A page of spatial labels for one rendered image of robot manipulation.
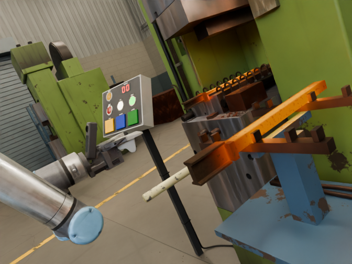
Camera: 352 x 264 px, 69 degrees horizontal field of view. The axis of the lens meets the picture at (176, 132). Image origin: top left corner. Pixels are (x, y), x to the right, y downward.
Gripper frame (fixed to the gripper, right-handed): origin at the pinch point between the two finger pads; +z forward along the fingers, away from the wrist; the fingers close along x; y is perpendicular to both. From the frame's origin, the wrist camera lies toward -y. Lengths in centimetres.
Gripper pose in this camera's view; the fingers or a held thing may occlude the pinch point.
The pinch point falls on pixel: (134, 130)
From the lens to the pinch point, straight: 90.5
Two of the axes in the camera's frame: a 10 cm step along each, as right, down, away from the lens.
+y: 3.9, 9.0, 1.9
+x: 4.8, -0.2, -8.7
